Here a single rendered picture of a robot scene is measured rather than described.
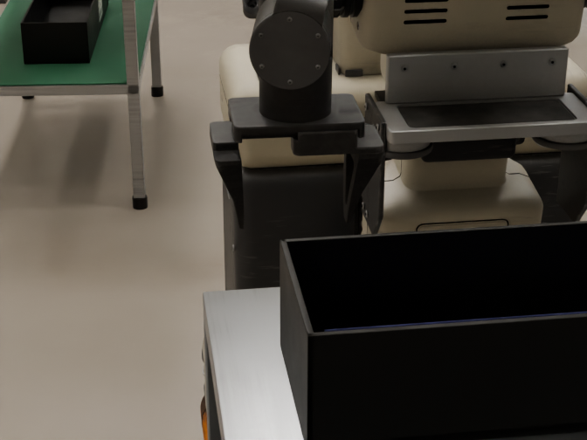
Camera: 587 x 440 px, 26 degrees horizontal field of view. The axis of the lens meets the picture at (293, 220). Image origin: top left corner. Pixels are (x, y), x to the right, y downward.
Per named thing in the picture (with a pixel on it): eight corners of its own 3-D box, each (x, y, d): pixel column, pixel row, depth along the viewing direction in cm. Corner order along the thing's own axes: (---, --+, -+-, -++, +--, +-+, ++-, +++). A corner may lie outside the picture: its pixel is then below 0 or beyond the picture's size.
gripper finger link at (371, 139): (381, 237, 103) (385, 129, 98) (293, 242, 102) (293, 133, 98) (366, 202, 109) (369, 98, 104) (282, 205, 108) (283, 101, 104)
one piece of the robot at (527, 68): (349, 200, 164) (353, 38, 155) (556, 188, 168) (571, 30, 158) (374, 256, 150) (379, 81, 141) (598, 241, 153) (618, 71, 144)
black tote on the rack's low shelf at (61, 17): (89, 63, 335) (86, 22, 330) (24, 64, 334) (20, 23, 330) (108, 3, 387) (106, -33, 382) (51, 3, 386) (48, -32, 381)
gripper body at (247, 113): (365, 144, 99) (369, 53, 96) (234, 149, 98) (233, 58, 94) (351, 113, 105) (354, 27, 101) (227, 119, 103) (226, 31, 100)
